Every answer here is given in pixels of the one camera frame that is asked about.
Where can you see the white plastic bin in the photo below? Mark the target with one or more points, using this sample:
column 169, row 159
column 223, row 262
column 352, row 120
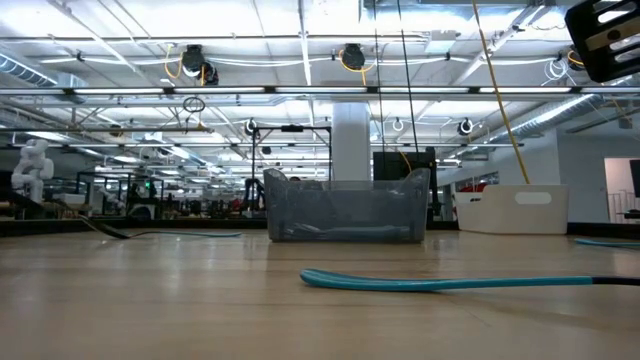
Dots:
column 500, row 215

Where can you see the black monitor screen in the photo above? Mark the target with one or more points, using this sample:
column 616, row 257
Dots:
column 395, row 167

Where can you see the white pillar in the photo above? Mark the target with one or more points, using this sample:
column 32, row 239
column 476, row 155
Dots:
column 350, row 145

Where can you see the long ceiling light strip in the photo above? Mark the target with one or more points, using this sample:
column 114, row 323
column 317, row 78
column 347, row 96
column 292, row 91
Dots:
column 320, row 90

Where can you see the grey translucent plastic bin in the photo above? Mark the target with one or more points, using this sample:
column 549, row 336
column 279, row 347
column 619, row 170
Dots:
column 345, row 210

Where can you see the white humanoid robot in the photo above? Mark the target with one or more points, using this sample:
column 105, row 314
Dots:
column 32, row 170

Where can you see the silver ventilation duct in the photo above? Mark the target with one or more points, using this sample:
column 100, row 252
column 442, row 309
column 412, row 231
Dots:
column 550, row 117

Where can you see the black metal rig frame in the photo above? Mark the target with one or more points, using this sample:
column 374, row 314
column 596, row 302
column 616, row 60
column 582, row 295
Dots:
column 292, row 128

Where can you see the black workstation frame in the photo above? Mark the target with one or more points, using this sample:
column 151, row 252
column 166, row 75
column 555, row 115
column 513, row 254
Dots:
column 120, row 175

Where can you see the black metal table frame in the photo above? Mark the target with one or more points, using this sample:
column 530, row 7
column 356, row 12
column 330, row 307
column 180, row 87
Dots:
column 30, row 227

